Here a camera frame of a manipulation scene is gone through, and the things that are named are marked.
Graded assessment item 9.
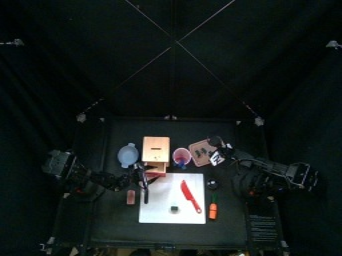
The white cutting board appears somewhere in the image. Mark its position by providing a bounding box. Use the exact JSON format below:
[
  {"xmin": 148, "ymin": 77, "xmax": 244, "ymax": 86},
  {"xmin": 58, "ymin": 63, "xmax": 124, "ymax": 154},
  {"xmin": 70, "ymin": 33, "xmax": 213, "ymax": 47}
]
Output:
[{"xmin": 137, "ymin": 172, "xmax": 208, "ymax": 225}]

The red toy knife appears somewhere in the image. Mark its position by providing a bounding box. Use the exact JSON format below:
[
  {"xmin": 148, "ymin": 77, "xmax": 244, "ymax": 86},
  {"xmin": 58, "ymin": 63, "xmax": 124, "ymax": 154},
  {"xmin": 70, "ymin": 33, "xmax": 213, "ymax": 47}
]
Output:
[{"xmin": 179, "ymin": 179, "xmax": 203, "ymax": 215}]

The grey-blue bowl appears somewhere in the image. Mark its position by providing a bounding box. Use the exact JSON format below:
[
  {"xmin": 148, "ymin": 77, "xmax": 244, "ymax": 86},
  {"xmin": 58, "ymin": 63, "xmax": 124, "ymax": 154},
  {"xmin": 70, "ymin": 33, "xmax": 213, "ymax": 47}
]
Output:
[{"xmin": 116, "ymin": 142, "xmax": 140, "ymax": 169}]

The wooden box red drawer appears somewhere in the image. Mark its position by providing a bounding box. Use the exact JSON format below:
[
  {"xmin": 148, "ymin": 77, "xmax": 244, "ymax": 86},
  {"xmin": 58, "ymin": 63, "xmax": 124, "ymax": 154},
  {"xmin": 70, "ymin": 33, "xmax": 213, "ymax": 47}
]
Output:
[{"xmin": 140, "ymin": 135, "xmax": 172, "ymax": 178}]

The small metal measuring cup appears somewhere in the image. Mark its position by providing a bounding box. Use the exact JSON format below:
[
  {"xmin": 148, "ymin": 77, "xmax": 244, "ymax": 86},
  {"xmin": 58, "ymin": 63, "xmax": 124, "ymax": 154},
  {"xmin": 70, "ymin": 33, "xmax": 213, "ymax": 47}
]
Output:
[{"xmin": 205, "ymin": 179, "xmax": 220, "ymax": 191}]

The red plastic cup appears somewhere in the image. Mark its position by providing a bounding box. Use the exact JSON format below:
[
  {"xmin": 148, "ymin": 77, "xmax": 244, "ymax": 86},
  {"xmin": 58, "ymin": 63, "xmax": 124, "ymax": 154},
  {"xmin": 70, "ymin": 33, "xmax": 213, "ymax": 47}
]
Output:
[{"xmin": 171, "ymin": 147, "xmax": 193, "ymax": 167}]

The orange toy carrot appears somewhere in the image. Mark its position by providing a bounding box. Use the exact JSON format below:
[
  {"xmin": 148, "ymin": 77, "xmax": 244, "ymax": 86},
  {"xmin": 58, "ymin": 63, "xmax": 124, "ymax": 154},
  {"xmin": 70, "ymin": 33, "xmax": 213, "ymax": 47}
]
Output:
[{"xmin": 207, "ymin": 193, "xmax": 219, "ymax": 221}]

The white text label sticker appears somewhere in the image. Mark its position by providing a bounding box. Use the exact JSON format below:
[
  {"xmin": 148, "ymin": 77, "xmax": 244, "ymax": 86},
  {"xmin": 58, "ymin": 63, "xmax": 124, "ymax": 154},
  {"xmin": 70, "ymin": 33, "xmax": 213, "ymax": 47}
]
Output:
[{"xmin": 247, "ymin": 214, "xmax": 280, "ymax": 247}]

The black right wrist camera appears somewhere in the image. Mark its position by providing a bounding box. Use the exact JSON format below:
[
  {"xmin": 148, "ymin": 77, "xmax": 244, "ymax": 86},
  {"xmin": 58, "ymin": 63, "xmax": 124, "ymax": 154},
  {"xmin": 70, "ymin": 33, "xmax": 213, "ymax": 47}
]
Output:
[{"xmin": 205, "ymin": 135, "xmax": 224, "ymax": 149}]

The silver frame clamp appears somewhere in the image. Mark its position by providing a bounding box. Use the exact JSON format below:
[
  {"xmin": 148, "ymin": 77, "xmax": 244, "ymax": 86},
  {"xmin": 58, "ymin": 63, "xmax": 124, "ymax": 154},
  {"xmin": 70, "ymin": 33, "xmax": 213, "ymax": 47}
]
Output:
[
  {"xmin": 324, "ymin": 39, "xmax": 342, "ymax": 51},
  {"xmin": 0, "ymin": 38, "xmax": 25, "ymax": 48}
]

